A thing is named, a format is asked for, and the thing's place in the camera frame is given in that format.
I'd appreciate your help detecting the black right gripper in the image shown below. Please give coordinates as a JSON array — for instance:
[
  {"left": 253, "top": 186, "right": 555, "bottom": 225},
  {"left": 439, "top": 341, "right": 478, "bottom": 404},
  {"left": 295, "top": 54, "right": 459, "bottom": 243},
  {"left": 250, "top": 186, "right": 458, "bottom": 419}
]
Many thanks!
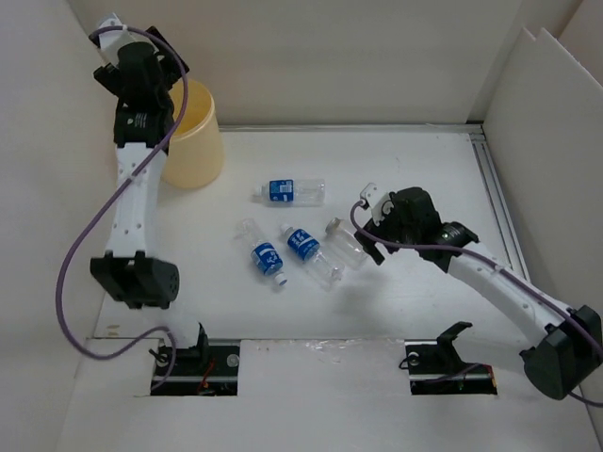
[{"left": 354, "top": 198, "right": 419, "bottom": 265}]

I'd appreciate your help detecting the clear jar metal lid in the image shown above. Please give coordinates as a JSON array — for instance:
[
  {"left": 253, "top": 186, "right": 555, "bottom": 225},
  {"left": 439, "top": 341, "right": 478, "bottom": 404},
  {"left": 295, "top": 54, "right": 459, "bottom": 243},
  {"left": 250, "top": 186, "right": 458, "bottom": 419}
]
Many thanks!
[{"left": 325, "top": 218, "right": 367, "bottom": 270}]

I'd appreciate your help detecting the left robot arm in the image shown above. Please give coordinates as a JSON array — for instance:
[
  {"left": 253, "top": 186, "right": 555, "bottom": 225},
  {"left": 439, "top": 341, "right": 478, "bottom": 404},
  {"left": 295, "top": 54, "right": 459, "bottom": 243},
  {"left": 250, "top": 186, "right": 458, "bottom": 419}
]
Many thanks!
[{"left": 90, "top": 21, "right": 210, "bottom": 374}]

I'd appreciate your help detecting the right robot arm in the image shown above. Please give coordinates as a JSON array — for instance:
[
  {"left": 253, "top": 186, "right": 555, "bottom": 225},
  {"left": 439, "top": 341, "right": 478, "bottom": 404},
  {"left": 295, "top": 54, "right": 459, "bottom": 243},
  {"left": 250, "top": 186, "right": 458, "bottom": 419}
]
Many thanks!
[{"left": 353, "top": 184, "right": 602, "bottom": 400}]

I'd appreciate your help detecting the yellow plastic bin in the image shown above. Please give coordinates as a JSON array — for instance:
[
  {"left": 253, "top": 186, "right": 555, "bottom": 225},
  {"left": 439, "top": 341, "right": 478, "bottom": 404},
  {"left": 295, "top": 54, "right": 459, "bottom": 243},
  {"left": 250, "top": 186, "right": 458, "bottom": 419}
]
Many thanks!
[{"left": 162, "top": 79, "right": 224, "bottom": 189}]

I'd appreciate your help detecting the middle blue label bottle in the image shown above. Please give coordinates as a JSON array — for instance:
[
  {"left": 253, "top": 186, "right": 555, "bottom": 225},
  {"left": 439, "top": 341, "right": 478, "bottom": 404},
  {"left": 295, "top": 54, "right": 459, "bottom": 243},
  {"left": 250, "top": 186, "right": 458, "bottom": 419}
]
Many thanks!
[{"left": 280, "top": 224, "right": 345, "bottom": 290}]

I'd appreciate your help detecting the left blue label bottle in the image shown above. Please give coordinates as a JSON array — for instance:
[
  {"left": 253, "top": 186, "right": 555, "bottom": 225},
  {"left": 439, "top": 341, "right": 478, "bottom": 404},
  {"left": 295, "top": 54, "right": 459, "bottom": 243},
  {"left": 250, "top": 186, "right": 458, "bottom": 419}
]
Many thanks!
[{"left": 236, "top": 218, "right": 287, "bottom": 287}]

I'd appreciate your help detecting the horizontal blue label bottle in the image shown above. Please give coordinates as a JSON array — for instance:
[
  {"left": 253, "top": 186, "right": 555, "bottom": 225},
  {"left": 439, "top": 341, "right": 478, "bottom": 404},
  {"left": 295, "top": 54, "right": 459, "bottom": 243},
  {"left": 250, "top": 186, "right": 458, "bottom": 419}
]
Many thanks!
[{"left": 251, "top": 179, "right": 326, "bottom": 207}]

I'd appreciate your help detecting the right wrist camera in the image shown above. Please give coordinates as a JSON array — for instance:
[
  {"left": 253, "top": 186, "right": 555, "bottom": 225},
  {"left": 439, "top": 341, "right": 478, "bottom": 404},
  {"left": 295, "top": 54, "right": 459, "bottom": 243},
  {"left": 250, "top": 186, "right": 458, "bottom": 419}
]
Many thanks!
[{"left": 360, "top": 183, "right": 394, "bottom": 226}]

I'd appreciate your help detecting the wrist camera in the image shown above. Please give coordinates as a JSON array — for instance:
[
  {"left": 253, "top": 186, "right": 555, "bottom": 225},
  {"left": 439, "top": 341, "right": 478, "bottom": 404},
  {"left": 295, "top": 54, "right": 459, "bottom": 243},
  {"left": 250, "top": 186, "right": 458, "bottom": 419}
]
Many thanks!
[
  {"left": 360, "top": 183, "right": 394, "bottom": 226},
  {"left": 96, "top": 13, "right": 135, "bottom": 67}
]

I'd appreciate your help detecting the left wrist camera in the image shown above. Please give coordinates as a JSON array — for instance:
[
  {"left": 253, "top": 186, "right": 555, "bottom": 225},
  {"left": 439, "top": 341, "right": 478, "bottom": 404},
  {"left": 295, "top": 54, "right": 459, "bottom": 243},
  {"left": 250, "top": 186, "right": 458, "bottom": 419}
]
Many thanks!
[{"left": 96, "top": 13, "right": 135, "bottom": 67}]

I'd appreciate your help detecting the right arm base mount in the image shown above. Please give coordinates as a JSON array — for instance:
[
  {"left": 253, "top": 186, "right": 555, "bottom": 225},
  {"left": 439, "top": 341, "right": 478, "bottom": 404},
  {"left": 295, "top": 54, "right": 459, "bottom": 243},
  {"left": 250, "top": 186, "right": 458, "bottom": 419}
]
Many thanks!
[{"left": 399, "top": 321, "right": 497, "bottom": 396}]

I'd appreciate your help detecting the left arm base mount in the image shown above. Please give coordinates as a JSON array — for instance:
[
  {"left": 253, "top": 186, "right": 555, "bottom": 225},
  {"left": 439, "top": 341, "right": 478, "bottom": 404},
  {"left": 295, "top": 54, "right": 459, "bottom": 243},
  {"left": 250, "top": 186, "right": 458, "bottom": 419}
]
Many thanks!
[{"left": 150, "top": 340, "right": 240, "bottom": 397}]

